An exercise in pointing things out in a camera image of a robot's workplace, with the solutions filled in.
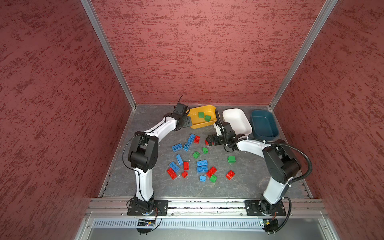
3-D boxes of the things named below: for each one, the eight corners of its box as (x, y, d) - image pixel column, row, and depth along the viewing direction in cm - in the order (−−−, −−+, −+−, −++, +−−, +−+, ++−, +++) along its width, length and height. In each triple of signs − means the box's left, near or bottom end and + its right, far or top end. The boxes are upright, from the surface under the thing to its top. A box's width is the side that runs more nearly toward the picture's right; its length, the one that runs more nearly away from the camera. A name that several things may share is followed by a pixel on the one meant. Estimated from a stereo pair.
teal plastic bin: (252, 140, 103) (255, 135, 97) (245, 115, 118) (247, 109, 112) (278, 141, 103) (283, 135, 98) (268, 115, 118) (271, 109, 113)
